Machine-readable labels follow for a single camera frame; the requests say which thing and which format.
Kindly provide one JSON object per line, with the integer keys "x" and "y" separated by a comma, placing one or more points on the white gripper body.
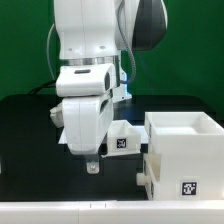
{"x": 85, "y": 120}

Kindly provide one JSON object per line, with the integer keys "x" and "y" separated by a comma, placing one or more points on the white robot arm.
{"x": 97, "y": 42}

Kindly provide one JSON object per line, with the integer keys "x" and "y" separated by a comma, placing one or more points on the white front fence rail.
{"x": 113, "y": 212}

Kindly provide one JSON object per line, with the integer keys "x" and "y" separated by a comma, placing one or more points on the white marker sheet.
{"x": 140, "y": 129}

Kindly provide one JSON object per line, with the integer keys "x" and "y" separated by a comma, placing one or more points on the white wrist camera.
{"x": 92, "y": 80}

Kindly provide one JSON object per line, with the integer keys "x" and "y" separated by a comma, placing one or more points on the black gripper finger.
{"x": 92, "y": 164}

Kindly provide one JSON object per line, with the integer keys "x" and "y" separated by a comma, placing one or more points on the small white drawer with knob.
{"x": 122, "y": 139}

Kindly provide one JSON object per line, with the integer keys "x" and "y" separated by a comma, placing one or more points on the white drawer cabinet frame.
{"x": 191, "y": 145}

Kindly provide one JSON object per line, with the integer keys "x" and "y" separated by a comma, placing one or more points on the large white drawer box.
{"x": 149, "y": 178}

